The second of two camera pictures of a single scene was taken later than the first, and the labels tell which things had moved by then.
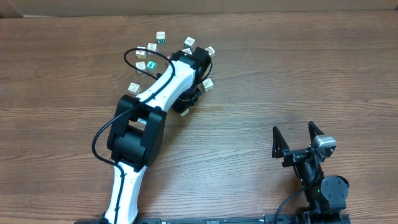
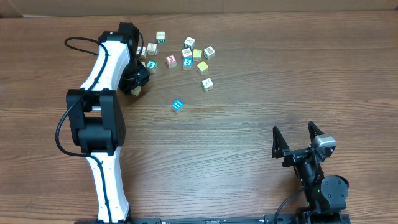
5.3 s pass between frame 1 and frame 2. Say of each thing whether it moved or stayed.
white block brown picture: stayed
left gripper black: moved
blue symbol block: moved
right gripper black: stayed
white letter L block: stayed
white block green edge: stayed
